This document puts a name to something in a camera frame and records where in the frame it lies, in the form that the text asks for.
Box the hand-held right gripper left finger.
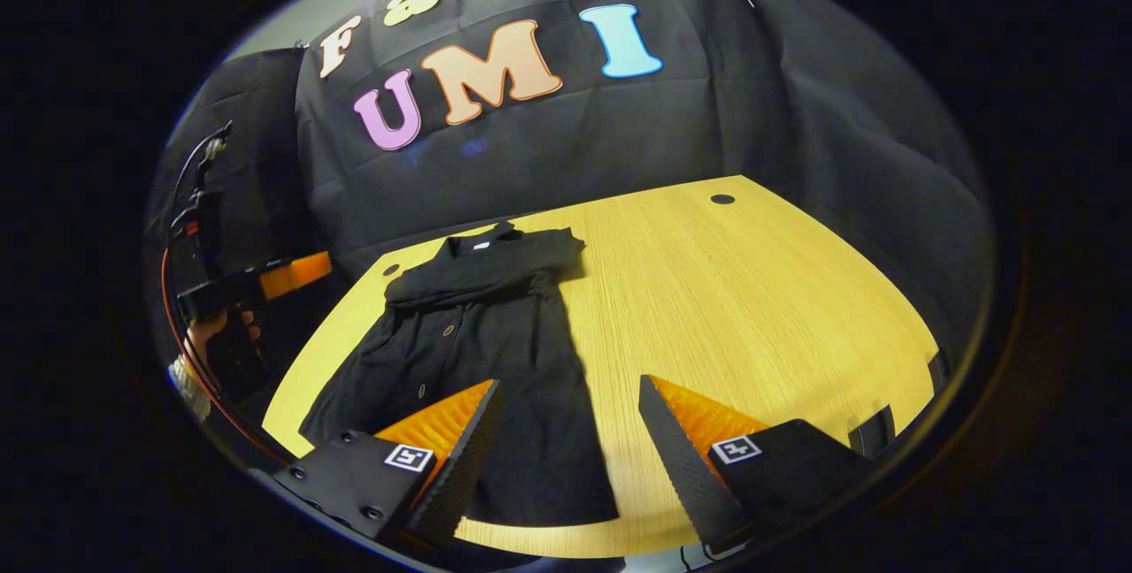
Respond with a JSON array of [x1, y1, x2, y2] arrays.
[[270, 378, 505, 549]]

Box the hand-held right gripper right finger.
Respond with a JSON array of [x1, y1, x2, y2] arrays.
[[638, 374, 878, 552]]

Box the black buttoned shirt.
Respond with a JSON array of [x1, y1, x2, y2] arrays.
[[299, 221, 620, 528]]

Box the black backdrop cloth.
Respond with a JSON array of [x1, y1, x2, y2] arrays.
[[146, 0, 996, 362]]

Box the red cable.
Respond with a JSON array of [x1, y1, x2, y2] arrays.
[[159, 244, 288, 466]]

